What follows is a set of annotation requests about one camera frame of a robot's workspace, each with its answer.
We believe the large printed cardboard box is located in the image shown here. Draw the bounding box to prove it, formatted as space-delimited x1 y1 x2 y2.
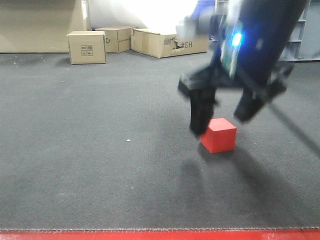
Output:
131 28 209 59

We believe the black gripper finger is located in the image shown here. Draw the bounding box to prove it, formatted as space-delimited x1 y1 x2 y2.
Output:
189 88 217 136
233 88 265 122

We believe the red magnetic cube block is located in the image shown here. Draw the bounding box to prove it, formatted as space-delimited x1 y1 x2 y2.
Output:
200 118 237 154

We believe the red metal base frame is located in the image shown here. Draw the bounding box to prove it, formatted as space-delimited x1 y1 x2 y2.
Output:
0 229 320 240

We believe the dark grey carpet mat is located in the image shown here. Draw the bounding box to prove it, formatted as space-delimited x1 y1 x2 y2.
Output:
0 51 320 230

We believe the grey metal shelf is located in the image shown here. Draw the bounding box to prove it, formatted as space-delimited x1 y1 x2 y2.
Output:
280 0 311 62

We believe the middle cardboard box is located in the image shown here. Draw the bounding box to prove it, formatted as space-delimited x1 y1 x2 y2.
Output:
94 25 137 53

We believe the front left cardboard box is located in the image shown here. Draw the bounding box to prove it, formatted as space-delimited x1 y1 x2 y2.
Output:
67 31 107 65

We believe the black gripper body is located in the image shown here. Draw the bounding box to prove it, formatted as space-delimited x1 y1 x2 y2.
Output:
177 61 294 103

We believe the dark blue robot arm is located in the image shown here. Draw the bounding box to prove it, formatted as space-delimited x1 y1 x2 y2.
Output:
176 0 307 137

